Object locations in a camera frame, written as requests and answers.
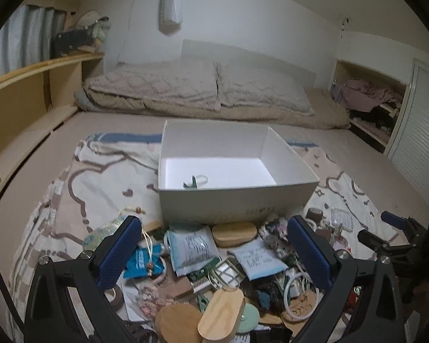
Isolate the blue floral embroidered pouch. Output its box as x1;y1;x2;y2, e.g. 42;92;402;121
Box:
82;217;130;255

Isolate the white blue medicine sachet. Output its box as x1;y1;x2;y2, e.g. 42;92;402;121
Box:
164;226;222;277

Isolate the white cardboard shoe box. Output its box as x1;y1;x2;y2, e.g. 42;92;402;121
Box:
158;119;321;227

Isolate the wooden shelf unit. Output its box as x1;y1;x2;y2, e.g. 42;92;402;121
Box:
0;52;105;184

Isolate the grey curtain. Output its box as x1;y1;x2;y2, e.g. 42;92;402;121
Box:
0;4;71;82

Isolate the bear print blanket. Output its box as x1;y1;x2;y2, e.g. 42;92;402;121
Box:
7;132;412;343

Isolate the pale green round lid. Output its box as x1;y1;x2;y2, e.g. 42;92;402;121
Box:
241;303;261;333

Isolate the green plastic clip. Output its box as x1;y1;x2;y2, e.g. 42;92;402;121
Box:
183;175;209;190

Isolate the clear bag of pink beads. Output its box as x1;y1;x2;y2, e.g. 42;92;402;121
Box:
135;285;172;322

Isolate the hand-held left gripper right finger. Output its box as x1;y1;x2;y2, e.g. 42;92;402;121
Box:
287;215;404;343

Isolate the blue foil packet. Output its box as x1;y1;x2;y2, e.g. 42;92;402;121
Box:
123;244;167;280

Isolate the white printed paper sachet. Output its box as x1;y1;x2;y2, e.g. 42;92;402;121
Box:
227;237;289;281

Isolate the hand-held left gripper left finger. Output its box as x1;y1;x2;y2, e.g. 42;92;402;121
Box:
23;215;144;343

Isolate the beige duvet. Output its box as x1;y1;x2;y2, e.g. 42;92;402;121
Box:
74;87;351;130

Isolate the white hanging cable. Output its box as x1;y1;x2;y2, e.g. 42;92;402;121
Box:
116;0;141;63

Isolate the oval wooden lid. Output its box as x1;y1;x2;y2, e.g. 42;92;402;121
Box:
197;287;246;343

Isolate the white sun hat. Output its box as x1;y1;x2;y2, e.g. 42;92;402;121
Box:
74;10;110;30

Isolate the white hanging bag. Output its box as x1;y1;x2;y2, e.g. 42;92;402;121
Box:
158;0;183;33

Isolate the white louvred door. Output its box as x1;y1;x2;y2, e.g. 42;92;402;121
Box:
385;58;429;204

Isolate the oval wooden box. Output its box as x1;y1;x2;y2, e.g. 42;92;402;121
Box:
211;221;257;247

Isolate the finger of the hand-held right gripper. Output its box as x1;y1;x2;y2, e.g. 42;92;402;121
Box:
381;212;415;229
357;229;390;254

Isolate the black bag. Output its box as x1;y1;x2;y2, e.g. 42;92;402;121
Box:
51;29;100;58

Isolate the white plastic ring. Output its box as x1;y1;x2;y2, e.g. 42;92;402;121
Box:
284;271;323;322

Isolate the pile of clothes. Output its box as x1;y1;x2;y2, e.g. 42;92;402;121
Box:
332;79;403;140

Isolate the clear plastic case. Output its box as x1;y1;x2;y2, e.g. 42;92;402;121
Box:
330;208;354;233

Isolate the grey quilted pillow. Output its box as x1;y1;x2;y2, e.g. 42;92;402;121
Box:
216;61;316;117

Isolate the white headboard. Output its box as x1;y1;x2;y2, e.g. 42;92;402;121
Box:
181;39;318;85

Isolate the round wooden lid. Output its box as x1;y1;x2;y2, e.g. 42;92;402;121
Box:
154;303;203;343

